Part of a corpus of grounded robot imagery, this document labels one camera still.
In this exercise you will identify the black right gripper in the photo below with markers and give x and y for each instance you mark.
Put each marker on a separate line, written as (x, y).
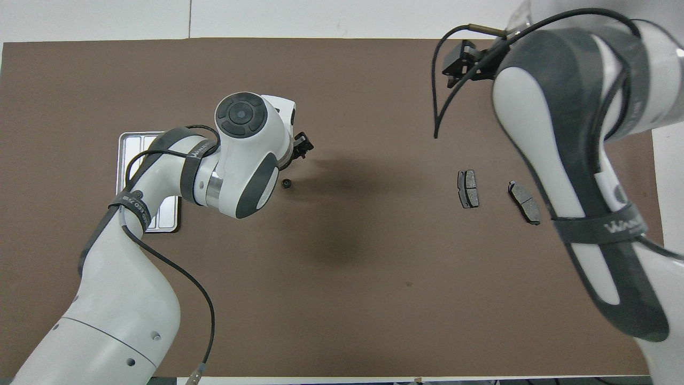
(481, 59)

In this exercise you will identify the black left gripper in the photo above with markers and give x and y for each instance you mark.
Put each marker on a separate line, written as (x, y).
(288, 155)

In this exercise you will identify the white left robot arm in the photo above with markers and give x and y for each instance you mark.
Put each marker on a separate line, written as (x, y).
(246, 155)

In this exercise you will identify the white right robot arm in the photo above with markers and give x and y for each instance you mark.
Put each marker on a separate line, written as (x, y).
(566, 133)

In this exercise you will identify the silver metal tray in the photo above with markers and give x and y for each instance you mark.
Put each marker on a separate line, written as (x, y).
(163, 214)

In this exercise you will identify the brown table mat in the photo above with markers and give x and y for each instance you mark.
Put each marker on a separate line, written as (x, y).
(347, 256)

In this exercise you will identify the rectangular dark grey brake pad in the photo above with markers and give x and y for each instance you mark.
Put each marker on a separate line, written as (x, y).
(468, 188)

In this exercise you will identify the curved dark grey brake pad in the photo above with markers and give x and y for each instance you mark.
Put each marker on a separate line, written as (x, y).
(525, 203)

